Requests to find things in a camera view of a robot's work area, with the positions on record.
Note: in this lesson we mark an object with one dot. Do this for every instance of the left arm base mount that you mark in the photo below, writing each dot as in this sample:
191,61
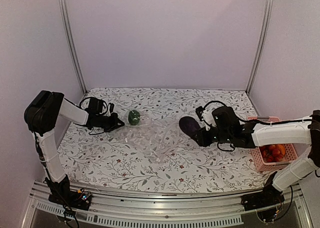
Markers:
71,199

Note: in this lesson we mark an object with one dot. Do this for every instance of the dark purple fake eggplant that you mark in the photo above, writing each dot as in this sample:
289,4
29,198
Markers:
190,127

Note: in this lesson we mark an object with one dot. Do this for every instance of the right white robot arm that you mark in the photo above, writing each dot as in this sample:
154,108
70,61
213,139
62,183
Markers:
223,126

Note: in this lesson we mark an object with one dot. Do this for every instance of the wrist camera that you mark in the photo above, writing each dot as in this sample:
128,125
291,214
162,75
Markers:
205,116
110,109

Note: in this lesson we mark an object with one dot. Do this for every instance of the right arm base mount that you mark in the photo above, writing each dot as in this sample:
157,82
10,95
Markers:
266,197

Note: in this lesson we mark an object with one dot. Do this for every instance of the fake lychee bunch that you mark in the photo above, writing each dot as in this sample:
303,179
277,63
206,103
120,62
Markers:
270,154

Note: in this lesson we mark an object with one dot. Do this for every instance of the clear zip top bag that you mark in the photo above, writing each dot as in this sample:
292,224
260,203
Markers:
154,138

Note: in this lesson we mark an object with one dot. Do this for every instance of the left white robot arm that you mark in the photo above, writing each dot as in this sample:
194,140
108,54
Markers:
41,116

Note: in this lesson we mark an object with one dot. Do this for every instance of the green fake pepper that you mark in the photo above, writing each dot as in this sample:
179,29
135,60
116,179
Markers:
134,117

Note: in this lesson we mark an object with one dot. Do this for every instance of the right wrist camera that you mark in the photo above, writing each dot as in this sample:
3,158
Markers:
205,116

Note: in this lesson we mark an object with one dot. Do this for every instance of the red yellow fake mango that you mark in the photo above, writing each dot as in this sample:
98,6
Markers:
281,149

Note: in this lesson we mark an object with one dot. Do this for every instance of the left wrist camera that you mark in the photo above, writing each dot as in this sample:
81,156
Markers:
110,109

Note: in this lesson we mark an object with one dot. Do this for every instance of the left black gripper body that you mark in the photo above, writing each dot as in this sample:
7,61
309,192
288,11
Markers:
108,125

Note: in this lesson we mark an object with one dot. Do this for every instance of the pink perforated plastic basket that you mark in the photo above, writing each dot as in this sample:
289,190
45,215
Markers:
261,166

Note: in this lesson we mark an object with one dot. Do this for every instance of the floral patterned table cloth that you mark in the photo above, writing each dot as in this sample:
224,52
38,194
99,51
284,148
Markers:
98,158

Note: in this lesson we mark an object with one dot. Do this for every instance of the front aluminium rail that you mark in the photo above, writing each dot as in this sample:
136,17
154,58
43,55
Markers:
111,207

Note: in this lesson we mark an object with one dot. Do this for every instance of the right aluminium frame post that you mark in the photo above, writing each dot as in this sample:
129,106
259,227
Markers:
260,46

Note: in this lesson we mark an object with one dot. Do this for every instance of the left aluminium frame post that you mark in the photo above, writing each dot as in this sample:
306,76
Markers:
71,45

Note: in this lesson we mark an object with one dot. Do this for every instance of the aluminium frame post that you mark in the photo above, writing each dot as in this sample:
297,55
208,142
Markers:
260,46
71,45

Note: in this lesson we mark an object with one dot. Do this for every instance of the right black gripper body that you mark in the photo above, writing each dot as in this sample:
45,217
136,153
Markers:
206,141

